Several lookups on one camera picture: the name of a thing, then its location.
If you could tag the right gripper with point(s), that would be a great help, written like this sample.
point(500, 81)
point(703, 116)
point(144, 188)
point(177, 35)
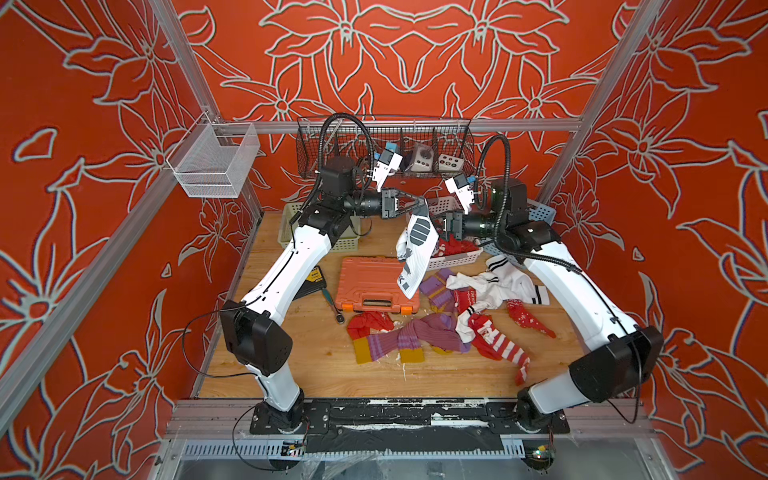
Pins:
point(456, 224)

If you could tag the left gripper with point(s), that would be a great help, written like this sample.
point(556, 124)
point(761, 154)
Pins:
point(388, 199)

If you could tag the red christmas sock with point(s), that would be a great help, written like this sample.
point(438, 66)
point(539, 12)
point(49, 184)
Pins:
point(452, 247)

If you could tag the white black grip sock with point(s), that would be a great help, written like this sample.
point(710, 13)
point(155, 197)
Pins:
point(414, 249)

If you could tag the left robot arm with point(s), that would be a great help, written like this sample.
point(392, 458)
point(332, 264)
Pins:
point(252, 327)

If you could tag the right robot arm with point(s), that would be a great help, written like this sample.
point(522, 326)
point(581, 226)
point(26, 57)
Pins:
point(532, 266)

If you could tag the blue plastic basket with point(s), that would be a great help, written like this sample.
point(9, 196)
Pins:
point(537, 212)

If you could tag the green plastic basket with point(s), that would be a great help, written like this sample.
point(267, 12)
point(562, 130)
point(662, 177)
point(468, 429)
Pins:
point(348, 241)

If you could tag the white plastic basket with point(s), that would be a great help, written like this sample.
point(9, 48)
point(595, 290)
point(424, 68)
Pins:
point(437, 206)

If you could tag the white black striped crew sock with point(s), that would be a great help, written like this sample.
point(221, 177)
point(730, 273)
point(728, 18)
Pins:
point(502, 281)

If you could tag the white socket cube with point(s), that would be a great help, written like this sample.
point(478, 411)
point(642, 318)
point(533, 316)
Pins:
point(421, 159)

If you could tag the red patterned knit sock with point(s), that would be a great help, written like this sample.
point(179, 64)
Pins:
point(465, 298)

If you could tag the black yellow bit box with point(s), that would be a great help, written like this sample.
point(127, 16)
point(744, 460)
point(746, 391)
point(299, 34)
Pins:
point(315, 282)

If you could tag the orange plastic tool case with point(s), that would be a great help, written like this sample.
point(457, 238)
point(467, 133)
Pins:
point(370, 284)

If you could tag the purple yellow striped sock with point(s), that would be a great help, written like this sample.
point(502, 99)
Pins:
point(434, 289)

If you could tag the red white striped santa sock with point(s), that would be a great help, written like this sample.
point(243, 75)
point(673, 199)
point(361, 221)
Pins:
point(493, 344)

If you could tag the ratchet wrench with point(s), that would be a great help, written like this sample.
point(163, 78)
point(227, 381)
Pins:
point(339, 317)

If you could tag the purple ribbed sock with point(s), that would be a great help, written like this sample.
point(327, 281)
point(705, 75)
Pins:
point(438, 330)

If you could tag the red crumpled sock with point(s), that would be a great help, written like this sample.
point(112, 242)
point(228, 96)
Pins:
point(363, 324)

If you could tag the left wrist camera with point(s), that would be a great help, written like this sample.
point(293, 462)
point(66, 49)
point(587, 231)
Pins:
point(387, 163)

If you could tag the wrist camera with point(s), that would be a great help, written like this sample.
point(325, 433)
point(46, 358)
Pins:
point(387, 163)
point(462, 187)

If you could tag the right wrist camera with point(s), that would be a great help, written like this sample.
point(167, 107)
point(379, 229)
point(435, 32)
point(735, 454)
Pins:
point(462, 187)

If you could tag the black wire wall basket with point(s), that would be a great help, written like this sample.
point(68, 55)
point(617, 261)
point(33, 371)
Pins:
point(450, 138)

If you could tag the white wire wall basket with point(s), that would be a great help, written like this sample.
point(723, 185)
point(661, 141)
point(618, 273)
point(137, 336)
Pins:
point(214, 161)

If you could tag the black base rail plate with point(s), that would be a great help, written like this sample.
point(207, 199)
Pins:
point(418, 426)

